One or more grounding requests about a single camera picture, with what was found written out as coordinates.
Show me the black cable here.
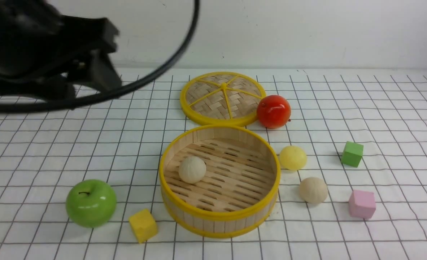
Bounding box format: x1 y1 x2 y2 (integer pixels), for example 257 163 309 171
0 0 200 113

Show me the woven bamboo steamer lid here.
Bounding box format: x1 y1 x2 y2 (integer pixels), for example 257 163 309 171
180 72 266 127

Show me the green cube block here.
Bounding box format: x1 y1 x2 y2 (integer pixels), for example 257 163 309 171
340 141 364 168

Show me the yellow bun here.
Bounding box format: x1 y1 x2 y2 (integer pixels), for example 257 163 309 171
279 146 307 171

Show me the yellow cube block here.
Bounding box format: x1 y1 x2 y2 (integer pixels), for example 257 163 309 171
128 208 158 244

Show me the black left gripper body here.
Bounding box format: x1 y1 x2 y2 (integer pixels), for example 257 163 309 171
0 0 122 101

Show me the white bun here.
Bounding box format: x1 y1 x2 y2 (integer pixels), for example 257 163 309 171
299 177 328 205
178 156 207 184

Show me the green toy apple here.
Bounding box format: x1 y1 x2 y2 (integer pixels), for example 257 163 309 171
65 179 117 228

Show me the red toy apple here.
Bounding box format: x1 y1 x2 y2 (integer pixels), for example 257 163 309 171
256 95 291 129

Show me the yellow-rimmed bamboo steamer tray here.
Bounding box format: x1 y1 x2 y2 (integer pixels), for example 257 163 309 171
158 125 281 239

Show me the pink cube block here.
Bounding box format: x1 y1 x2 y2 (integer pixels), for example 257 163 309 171
348 190 376 219

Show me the white checkered tablecloth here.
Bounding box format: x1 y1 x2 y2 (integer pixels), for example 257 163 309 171
0 69 427 260

